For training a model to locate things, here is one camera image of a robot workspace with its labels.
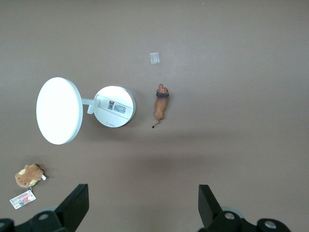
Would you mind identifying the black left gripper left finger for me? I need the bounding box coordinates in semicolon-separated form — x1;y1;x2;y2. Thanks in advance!
14;183;89;232

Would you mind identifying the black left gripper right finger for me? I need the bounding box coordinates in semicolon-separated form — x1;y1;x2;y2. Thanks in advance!
197;184;258;232

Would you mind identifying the brown lion statue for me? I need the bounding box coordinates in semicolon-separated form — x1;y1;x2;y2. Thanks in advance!
151;83;171;129

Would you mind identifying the printed paper tag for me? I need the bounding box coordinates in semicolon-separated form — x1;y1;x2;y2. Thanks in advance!
9;189;37;210

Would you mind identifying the brown hamster plush toy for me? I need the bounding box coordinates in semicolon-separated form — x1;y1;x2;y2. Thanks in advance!
14;164;47;188

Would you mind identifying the white round desk lamp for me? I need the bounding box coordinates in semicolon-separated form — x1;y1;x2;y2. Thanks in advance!
36;76;137;145

